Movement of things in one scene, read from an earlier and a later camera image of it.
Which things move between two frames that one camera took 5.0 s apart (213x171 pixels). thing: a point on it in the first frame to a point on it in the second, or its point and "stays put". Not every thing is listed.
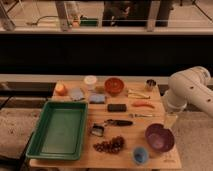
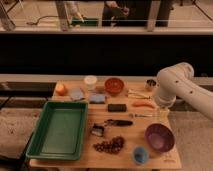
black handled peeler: x=118 y=122 stays put
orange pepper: x=143 y=103 stays put
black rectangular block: x=117 y=107 stays put
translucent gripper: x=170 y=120 to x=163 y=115
